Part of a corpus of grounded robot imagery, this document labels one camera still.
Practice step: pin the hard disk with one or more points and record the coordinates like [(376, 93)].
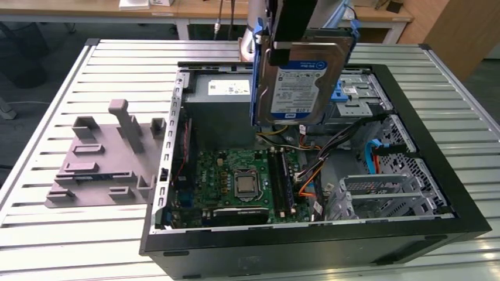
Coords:
[(300, 87)]

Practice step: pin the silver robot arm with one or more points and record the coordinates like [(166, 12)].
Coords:
[(247, 47)]

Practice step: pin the metal disk bay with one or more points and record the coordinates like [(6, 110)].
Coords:
[(391, 195)]

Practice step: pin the small black box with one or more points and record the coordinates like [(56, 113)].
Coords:
[(394, 7)]

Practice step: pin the blue drive cage latch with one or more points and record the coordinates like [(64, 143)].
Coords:
[(338, 95)]

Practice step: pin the metal optical drive cage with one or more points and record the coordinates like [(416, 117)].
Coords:
[(351, 109)]

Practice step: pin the grey power supply unit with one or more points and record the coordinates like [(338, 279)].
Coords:
[(219, 123)]

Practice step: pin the white box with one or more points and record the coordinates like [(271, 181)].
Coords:
[(132, 4)]

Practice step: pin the wooden cabinet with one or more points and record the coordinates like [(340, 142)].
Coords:
[(460, 29)]

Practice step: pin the wooden desk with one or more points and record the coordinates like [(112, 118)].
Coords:
[(118, 14)]

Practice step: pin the green motherboard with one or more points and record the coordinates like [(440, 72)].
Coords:
[(211, 175)]

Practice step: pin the installed RAM stick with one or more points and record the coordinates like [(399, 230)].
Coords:
[(290, 187)]

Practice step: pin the silver CPU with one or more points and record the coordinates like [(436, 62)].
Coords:
[(246, 184)]

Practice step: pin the CPU socket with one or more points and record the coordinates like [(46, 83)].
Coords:
[(235, 187)]

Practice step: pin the grey parts rack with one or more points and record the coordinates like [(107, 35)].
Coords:
[(110, 164)]

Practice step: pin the black graphics card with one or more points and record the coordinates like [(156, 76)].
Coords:
[(238, 216)]

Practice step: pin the black PC case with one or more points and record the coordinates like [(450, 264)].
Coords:
[(274, 248)]

